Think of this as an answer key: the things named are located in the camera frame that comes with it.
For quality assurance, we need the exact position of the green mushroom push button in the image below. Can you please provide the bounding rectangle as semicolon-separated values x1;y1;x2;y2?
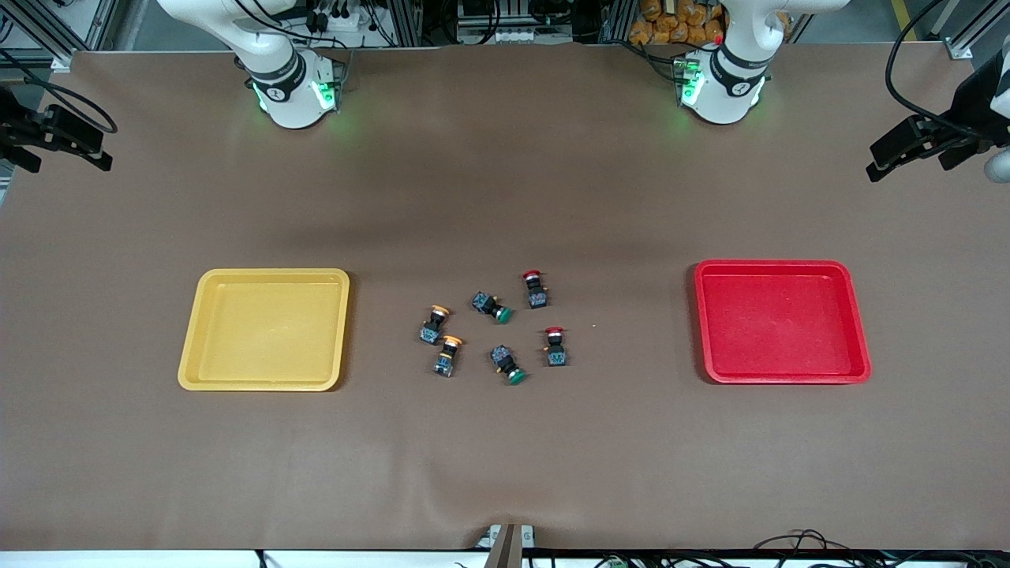
490;345;528;386
472;291;514;325

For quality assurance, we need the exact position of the black cable bundle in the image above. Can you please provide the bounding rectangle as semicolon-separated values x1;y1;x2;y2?
754;529;983;568

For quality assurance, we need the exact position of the long white power strip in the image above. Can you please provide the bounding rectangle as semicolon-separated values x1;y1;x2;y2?
458;28;573;46

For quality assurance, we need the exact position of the white power strip with plugs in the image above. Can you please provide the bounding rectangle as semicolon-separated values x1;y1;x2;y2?
304;0;372;34

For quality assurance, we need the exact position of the brown table mat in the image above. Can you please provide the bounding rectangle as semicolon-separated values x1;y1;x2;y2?
0;43;1010;551

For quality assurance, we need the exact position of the red plastic tray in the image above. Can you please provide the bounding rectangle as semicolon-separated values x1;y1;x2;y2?
694;260;872;385

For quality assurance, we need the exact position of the aluminium frame post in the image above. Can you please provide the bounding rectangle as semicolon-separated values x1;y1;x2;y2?
927;0;999;60
0;0;80;73

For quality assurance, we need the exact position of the yellow mushroom push button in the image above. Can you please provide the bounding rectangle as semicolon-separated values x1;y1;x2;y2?
432;335;465;378
419;305;451;346

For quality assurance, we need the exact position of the orange snack bags pile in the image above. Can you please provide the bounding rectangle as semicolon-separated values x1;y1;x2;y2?
629;0;725;46

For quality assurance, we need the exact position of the yellow plastic tray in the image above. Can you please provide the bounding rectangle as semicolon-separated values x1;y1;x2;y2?
178;268;350;392

